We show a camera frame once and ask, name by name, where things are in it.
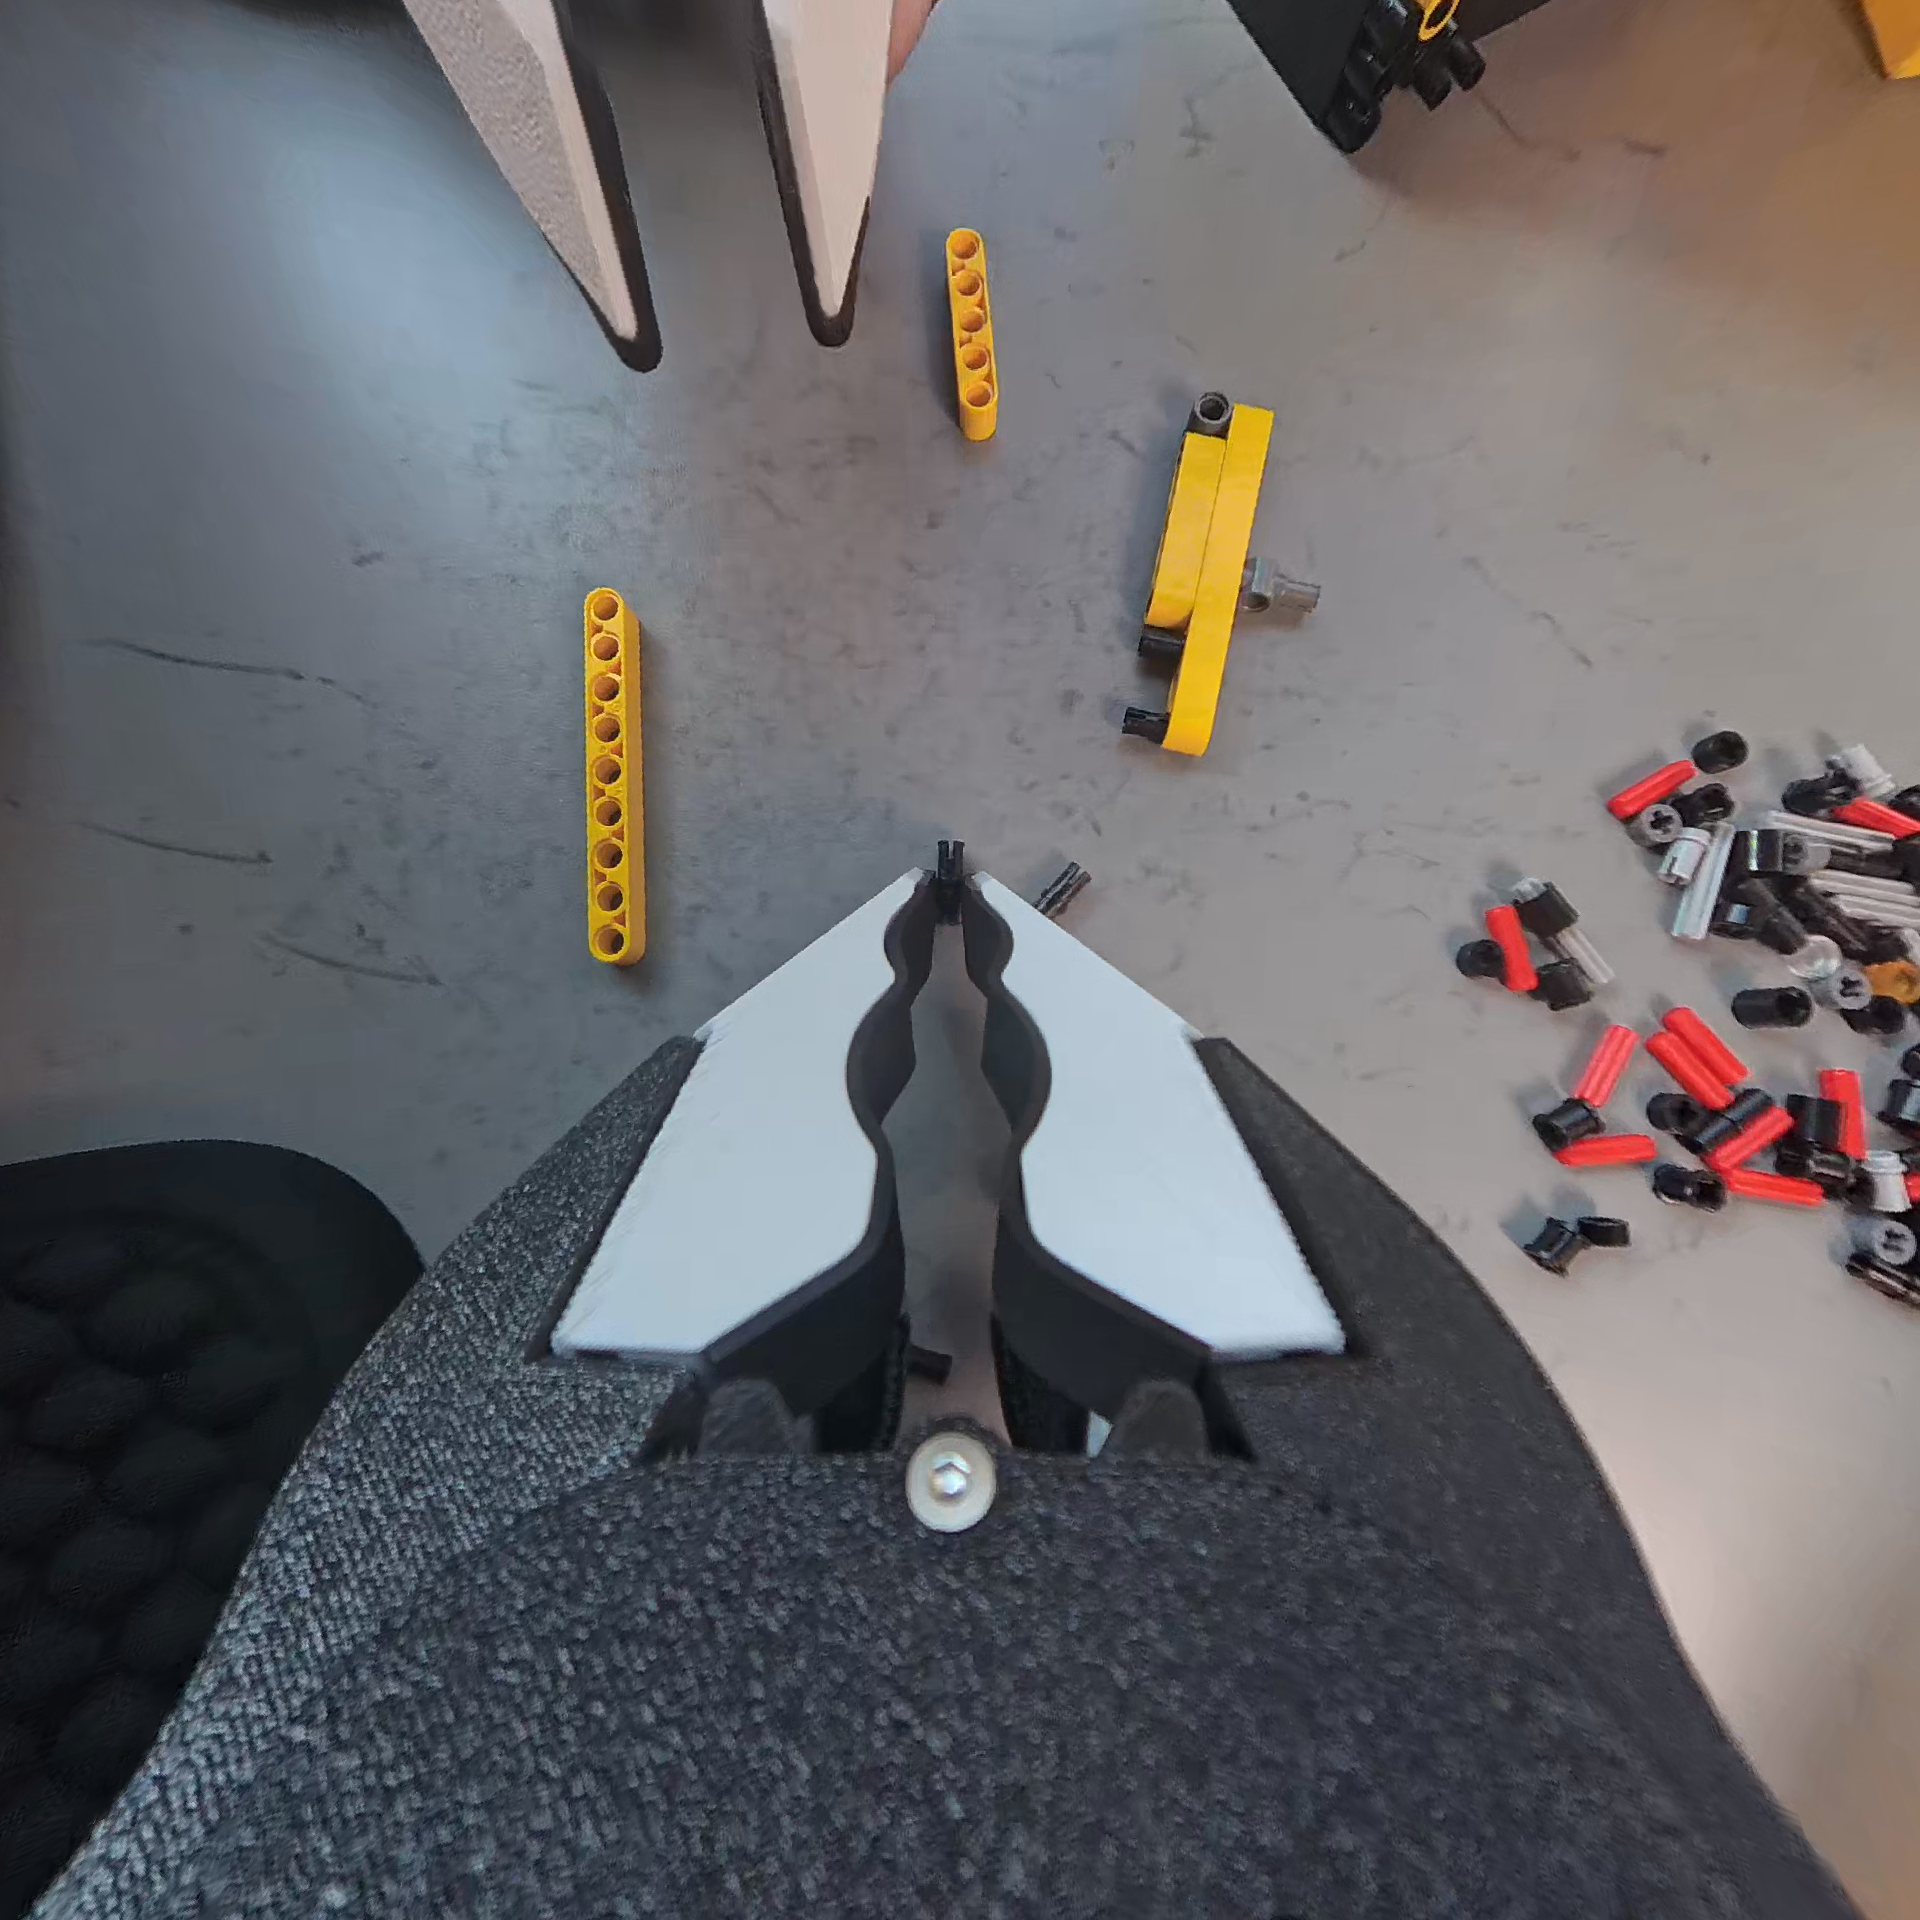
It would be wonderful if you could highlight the pile of small lego pieces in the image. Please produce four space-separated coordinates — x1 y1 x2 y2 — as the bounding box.
1452 727 1920 1307

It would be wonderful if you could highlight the short yellow lego beam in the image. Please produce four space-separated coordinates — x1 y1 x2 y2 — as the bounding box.
1139 427 1233 632
946 228 999 444

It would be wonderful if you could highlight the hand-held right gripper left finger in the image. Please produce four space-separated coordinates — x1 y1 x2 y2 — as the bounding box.
552 870 933 1448

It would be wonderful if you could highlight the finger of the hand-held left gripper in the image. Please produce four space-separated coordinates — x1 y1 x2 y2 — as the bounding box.
754 0 902 349
404 0 664 374

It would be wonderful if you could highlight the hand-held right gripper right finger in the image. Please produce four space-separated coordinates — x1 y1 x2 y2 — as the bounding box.
964 877 1344 1444

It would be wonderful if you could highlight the long yellow lego beam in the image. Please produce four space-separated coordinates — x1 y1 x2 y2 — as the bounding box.
582 588 647 965
1161 402 1277 755

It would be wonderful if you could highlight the yellow black lego vehicle model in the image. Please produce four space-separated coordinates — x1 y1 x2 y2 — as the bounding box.
1231 0 1487 155

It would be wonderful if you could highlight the black quilted cushion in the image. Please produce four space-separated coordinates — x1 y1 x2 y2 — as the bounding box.
0 1139 424 1920

